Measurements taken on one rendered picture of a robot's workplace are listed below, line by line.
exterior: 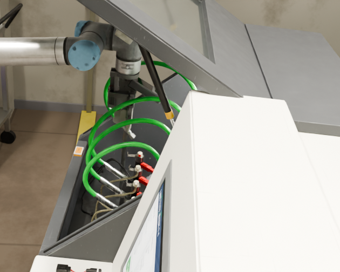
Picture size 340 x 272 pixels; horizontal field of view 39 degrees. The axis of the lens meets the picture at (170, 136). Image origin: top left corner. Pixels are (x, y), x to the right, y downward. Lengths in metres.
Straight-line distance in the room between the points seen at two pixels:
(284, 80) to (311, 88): 0.08
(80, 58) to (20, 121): 2.73
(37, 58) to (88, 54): 0.14
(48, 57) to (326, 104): 0.73
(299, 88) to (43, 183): 2.28
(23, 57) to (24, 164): 2.19
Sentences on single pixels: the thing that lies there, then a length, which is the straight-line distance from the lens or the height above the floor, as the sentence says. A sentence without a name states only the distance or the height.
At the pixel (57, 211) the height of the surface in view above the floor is 0.95.
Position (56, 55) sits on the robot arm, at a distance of 1.29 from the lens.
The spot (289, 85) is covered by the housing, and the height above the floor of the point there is 1.50.
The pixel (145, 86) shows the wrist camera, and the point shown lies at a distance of 1.44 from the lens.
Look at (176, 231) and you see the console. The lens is 0.79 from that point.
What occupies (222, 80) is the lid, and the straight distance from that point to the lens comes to 1.06.
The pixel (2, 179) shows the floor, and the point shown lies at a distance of 3.34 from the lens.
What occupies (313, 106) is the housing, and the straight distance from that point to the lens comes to 1.24.
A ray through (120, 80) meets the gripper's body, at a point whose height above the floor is 1.39.
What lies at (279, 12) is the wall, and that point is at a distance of 3.91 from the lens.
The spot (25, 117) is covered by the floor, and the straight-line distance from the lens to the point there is 4.01.
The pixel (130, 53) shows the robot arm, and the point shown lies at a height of 1.49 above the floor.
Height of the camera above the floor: 2.01
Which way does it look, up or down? 31 degrees down
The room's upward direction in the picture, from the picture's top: 8 degrees clockwise
